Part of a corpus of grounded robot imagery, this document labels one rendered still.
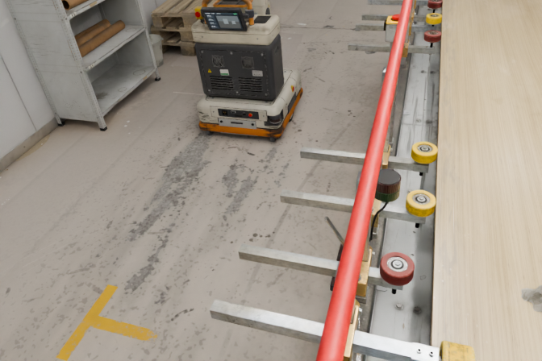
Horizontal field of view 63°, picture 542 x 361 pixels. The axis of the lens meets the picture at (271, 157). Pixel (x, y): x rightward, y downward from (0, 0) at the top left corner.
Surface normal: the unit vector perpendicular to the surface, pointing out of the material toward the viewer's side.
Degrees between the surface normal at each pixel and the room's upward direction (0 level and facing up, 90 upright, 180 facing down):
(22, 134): 90
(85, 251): 0
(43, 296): 0
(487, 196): 0
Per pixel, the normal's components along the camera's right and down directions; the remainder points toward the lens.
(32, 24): -0.30, 0.58
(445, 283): -0.08, -0.80
